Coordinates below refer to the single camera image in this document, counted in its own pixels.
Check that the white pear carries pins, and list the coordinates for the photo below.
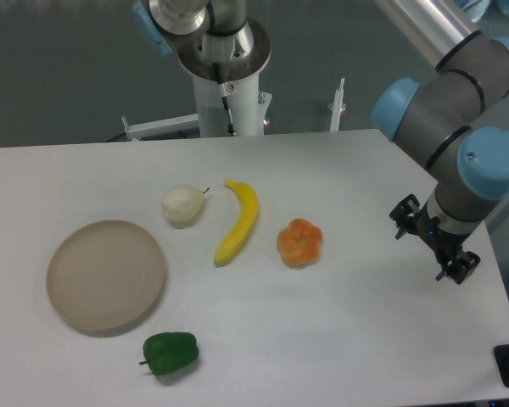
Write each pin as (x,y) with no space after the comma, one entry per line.
(182,205)

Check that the orange knotted bread roll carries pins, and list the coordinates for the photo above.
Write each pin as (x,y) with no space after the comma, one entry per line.
(300,243)

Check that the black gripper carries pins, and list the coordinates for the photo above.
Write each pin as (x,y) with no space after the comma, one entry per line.
(456,264)

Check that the white left frame bracket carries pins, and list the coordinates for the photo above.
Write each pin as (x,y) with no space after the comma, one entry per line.
(159,128)

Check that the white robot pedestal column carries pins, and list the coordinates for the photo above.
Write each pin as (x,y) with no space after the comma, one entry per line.
(225,71)

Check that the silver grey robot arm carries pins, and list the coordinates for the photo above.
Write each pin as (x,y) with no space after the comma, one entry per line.
(430,123)

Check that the beige round plate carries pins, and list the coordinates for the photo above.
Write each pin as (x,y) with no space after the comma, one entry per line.
(106,277)

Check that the white right frame post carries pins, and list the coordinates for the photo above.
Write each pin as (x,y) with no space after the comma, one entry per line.
(337,106)

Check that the yellow banana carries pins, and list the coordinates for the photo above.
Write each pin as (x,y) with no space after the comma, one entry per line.
(240,232)

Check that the green bell pepper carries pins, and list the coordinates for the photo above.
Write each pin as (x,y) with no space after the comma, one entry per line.
(167,352)

